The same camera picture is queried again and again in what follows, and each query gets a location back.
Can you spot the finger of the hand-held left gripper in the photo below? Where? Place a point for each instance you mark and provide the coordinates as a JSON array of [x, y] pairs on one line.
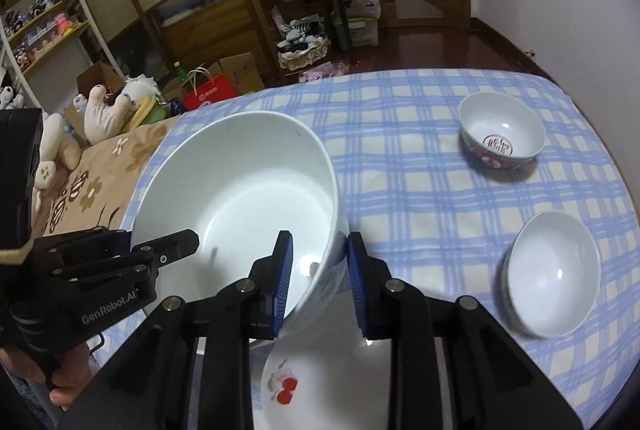
[[175, 247]]

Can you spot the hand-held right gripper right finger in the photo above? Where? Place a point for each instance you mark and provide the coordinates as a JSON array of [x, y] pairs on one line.
[[357, 285]]

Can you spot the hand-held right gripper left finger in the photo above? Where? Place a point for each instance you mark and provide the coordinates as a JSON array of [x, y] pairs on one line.
[[282, 285]]

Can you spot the large white bowl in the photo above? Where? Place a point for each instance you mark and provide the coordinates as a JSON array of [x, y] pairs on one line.
[[240, 190]]

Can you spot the white cherry print plate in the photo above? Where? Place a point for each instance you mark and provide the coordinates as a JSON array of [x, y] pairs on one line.
[[325, 385]]

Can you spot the small plain white bowl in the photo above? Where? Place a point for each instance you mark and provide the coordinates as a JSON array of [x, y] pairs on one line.
[[555, 275]]

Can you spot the red seal print bowl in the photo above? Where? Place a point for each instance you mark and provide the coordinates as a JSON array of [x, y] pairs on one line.
[[500, 124]]

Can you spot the person's left hand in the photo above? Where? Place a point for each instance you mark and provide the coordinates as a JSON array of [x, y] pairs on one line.
[[70, 370]]

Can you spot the blue checked cloth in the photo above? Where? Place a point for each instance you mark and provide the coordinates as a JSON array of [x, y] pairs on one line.
[[425, 210]]

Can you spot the brown flower blanket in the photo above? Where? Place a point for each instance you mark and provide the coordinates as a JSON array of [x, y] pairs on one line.
[[100, 169]]

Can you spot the yellow green cushion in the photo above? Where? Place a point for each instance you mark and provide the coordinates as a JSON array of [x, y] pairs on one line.
[[150, 112]]

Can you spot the cream plush toy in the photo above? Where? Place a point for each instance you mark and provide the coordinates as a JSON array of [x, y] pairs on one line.
[[50, 149]]

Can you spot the pink white plush toy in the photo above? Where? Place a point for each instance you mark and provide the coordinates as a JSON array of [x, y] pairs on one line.
[[105, 114]]

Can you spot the red paper bag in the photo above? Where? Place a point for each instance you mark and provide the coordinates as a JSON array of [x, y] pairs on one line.
[[212, 94]]

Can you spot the white haired plush toy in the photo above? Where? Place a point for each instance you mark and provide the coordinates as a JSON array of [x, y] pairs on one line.
[[142, 87]]

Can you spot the green bottle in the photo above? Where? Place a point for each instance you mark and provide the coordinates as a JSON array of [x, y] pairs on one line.
[[178, 72]]

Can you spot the open cardboard box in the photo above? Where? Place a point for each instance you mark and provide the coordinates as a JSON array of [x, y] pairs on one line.
[[100, 77]]

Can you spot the pink packet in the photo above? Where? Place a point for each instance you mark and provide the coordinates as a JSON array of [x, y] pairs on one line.
[[320, 72]]

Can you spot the wicker basket with socks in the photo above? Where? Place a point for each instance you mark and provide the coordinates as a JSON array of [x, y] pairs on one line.
[[305, 52]]

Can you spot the wooden toy shelf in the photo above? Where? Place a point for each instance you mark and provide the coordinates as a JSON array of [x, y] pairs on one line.
[[45, 19]]

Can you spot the clear plastic storage box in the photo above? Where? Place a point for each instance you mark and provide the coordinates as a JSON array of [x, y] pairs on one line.
[[365, 19]]

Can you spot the small black table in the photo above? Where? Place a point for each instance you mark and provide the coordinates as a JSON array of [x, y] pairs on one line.
[[342, 14]]

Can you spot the white frame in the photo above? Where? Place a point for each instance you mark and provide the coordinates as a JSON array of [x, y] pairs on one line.
[[90, 14]]

